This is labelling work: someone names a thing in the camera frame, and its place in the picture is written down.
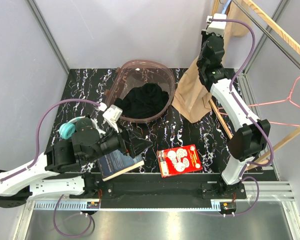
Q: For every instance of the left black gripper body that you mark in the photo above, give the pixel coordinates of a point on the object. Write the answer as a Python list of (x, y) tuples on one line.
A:
[(114, 142)]

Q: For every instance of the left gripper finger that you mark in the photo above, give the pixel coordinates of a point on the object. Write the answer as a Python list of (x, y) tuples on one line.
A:
[(137, 146), (131, 136)]

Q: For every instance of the black t shirt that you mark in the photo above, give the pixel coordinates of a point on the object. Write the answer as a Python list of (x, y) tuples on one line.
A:
[(143, 102)]

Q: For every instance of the beige t shirt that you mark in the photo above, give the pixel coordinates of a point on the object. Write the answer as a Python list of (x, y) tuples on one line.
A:
[(191, 98)]

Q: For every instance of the blue hanger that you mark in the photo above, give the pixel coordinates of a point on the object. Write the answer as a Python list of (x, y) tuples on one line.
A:
[(225, 5)]

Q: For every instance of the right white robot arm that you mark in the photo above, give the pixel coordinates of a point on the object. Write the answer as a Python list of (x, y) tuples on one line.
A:
[(249, 138)]

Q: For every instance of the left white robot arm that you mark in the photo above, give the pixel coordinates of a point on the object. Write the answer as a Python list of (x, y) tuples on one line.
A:
[(58, 171)]

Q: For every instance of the dark blue book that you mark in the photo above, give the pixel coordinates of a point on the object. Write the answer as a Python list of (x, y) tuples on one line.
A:
[(116, 163)]

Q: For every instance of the red printed package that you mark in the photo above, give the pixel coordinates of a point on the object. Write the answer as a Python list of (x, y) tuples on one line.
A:
[(178, 160)]

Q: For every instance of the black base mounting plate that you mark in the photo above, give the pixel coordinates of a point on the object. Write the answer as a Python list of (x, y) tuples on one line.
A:
[(149, 191)]

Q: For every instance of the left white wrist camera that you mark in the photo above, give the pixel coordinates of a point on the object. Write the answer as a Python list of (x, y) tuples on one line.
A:
[(111, 116)]

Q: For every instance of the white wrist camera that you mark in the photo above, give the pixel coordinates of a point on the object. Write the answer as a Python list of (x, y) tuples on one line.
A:
[(216, 27), (111, 116)]

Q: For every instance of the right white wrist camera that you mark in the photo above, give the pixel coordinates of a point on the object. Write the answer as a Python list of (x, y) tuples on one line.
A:
[(216, 27)]

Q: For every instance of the metal hanging rail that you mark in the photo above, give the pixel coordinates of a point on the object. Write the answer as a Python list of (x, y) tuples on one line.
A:
[(265, 27)]

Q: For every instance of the wooden clothes rack frame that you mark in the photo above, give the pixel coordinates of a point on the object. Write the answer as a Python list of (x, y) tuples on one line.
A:
[(267, 158)]

